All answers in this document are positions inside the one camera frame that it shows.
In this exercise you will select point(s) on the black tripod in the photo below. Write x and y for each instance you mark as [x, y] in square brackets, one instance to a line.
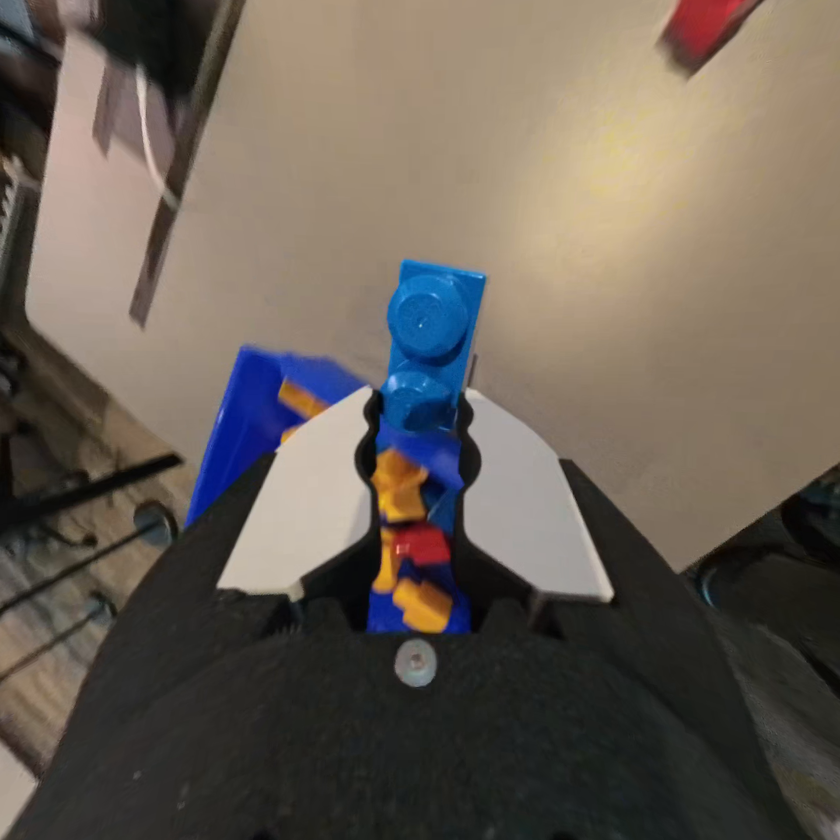
[85, 485]

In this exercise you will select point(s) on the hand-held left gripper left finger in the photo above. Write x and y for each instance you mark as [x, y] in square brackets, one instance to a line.
[308, 512]

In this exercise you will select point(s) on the red single-stud mega block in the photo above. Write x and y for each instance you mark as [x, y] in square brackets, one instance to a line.
[702, 29]

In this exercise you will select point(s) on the blue plastic bin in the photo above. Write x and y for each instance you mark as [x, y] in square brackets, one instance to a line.
[243, 426]

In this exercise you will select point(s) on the pile of mixed blocks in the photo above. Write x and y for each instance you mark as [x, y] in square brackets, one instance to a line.
[400, 485]

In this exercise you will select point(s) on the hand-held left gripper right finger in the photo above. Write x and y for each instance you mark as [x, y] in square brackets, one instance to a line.
[531, 512]

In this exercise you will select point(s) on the blue two-stud mega block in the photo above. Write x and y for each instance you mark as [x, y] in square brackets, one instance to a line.
[426, 321]

